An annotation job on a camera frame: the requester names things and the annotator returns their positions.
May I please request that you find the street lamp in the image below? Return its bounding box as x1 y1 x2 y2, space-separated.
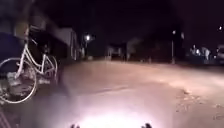
84 34 92 42

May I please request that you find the vehicle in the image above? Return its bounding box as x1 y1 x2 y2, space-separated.
215 44 224 63

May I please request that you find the pole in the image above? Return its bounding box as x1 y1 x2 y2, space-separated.
170 30 176 65

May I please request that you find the white bicycle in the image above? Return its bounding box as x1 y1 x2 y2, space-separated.
0 34 60 105

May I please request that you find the pale building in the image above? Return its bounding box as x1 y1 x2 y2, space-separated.
105 44 128 61

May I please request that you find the white building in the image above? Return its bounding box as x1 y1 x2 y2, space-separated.
54 27 81 61

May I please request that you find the grey asphalt road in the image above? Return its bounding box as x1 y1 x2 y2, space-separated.
0 59 224 128

